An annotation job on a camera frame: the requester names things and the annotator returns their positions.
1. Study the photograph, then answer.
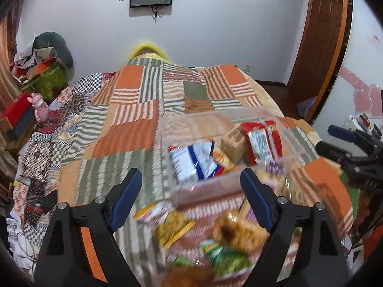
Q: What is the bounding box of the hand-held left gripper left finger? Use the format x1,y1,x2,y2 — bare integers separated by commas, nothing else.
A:
34,167,143,287

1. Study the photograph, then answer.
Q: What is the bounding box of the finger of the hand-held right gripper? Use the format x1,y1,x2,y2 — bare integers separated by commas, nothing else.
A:
315,140,355,166
328,125,378,150

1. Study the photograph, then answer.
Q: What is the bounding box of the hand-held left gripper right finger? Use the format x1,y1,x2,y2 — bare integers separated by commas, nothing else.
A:
240,168,350,287

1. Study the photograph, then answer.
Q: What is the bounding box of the clear plastic container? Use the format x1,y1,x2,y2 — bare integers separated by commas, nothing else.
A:
160,108,298,208

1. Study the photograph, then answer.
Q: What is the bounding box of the white and orange snack packet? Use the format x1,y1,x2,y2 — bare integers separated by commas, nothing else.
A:
133,202,174,223

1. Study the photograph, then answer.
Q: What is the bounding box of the purple snack packet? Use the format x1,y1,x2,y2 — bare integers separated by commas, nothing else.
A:
265,161,285,175

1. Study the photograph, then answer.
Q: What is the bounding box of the clear-wrapped cookie packet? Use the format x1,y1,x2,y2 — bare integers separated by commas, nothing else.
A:
212,211,268,253

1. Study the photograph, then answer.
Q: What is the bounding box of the purple cloth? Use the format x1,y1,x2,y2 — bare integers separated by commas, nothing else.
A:
297,96,318,116

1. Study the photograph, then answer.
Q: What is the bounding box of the small orange snack packet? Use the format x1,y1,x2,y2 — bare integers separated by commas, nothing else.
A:
211,149,235,171

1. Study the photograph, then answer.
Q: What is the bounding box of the red and white snack packet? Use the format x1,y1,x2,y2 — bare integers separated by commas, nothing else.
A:
241,120,283,166

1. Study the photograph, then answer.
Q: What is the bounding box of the brown cracker pack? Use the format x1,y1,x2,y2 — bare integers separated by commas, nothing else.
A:
221,125,249,166

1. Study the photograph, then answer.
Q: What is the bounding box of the yellow speckled snack packet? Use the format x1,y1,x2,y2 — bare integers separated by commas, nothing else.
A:
154,211,195,249

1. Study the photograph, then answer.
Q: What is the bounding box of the white wardrobe with pink hearts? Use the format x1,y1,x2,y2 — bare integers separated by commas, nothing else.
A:
311,0,383,144

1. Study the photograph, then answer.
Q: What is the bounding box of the green snack packet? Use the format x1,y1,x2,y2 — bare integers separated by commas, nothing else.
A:
200,240,253,278

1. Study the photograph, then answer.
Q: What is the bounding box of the blue and white snack packet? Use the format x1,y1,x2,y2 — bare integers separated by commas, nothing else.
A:
168,140,225,186

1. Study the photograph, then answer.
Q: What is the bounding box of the orange striped patchwork blanket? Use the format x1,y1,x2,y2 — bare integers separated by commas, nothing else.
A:
57,54,358,287

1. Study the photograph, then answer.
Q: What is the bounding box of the black cloth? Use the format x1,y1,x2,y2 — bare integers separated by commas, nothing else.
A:
25,190,59,214

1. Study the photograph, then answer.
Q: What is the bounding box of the wooden door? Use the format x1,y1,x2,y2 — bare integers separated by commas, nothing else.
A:
286,0,354,126

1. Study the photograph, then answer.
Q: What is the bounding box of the checkered patterned quilt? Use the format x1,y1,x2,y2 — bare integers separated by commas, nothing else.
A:
6,72,122,264

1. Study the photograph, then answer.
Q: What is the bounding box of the brown snack packet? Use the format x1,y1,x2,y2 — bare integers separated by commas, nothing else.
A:
163,265,214,287

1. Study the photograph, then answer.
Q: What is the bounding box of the pink plush toy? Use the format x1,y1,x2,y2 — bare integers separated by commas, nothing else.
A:
28,93,50,123

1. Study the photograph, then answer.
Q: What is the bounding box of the green patterned box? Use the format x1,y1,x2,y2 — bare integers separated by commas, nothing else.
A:
21,64,69,102

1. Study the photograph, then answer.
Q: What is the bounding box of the red box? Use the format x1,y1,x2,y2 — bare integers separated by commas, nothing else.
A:
1,92,33,129

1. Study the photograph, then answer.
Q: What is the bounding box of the yellow pillow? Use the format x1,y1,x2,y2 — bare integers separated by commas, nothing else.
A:
127,39,171,62

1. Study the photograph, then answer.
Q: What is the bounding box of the grey bag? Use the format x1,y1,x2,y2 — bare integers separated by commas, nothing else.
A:
31,31,75,69

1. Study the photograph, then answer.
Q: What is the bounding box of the brown curtain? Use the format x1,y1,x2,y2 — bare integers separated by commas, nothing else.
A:
0,3,24,117

